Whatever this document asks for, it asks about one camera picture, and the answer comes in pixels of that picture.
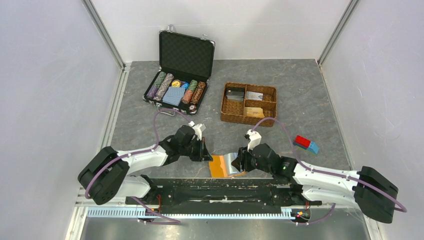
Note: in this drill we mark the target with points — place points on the purple green chip stack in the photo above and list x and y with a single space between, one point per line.
156 84

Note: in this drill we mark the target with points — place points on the pink grey chip stack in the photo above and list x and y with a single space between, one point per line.
163 87

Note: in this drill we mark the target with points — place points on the orange card holder wallet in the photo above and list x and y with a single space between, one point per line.
221 166

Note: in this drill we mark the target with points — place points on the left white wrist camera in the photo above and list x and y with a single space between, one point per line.
198 129

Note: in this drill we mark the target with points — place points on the white card in basket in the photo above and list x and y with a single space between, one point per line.
257 96

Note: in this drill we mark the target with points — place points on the red blue toy block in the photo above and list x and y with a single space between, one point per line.
306 144

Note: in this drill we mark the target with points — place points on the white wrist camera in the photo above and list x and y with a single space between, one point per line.
254 139
198 129

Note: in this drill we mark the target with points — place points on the blue playing card deck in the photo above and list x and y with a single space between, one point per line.
173 95

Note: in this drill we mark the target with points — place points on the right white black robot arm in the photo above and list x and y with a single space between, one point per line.
367 190

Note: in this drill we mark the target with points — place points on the yellow blue loose chips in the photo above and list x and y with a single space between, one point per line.
180 84

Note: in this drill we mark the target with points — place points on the tan card in basket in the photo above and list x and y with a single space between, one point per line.
255 112

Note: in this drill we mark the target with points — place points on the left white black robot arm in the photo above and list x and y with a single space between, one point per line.
111 174

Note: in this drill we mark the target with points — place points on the black poker chip case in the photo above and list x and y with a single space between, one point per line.
187 58

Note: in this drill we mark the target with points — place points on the woven brown basket tray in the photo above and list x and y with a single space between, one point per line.
233 111

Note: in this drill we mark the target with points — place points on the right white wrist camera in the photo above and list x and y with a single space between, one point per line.
254 139

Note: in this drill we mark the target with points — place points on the brown black chip stack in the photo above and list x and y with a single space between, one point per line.
197 93

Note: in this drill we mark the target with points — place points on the green orange chip stack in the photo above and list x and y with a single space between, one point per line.
189 92

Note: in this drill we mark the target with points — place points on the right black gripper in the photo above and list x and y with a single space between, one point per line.
242 158

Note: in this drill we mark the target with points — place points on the black card deck box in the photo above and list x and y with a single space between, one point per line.
235 93

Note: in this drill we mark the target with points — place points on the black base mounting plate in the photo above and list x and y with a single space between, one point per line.
223 196

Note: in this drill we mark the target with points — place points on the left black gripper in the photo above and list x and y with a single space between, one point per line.
203 154

